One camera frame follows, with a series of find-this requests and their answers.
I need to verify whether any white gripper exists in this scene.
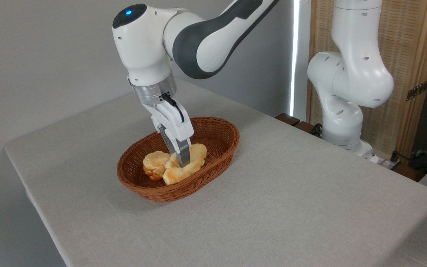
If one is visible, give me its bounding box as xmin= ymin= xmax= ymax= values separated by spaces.
xmin=142 ymin=97 xmax=195 ymax=168

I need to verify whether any long golden bread piece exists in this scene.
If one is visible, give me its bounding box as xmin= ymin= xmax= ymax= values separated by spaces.
xmin=162 ymin=143 xmax=208 ymax=185

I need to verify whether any small round bread roll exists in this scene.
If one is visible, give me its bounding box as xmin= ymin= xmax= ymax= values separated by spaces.
xmin=142 ymin=151 xmax=172 ymax=182

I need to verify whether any brown woven wicker basket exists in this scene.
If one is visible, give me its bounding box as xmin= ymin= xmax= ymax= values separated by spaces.
xmin=116 ymin=116 xmax=240 ymax=202

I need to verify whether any grey tablecloth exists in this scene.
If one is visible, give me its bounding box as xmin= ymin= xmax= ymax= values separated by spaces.
xmin=4 ymin=78 xmax=427 ymax=267

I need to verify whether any dark brown wooden block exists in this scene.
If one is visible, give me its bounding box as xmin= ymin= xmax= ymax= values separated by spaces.
xmin=274 ymin=113 xmax=301 ymax=127
xmin=294 ymin=121 xmax=317 ymax=135

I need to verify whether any white power strip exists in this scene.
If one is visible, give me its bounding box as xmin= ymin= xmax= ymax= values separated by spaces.
xmin=368 ymin=154 xmax=401 ymax=171

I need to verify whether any brown wooden board edge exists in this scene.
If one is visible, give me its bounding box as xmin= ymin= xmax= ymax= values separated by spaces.
xmin=391 ymin=162 xmax=427 ymax=182

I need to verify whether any metal screen hinge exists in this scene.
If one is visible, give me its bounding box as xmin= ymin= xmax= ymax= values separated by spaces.
xmin=406 ymin=79 xmax=427 ymax=102

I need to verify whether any wooden rattan screen panel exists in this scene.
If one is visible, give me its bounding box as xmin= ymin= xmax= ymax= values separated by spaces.
xmin=306 ymin=0 xmax=427 ymax=159

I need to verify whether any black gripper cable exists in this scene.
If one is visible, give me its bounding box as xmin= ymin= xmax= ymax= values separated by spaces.
xmin=161 ymin=93 xmax=185 ymax=123

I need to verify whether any black cable bundle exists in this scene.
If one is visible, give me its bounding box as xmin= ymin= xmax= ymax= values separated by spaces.
xmin=391 ymin=148 xmax=427 ymax=175

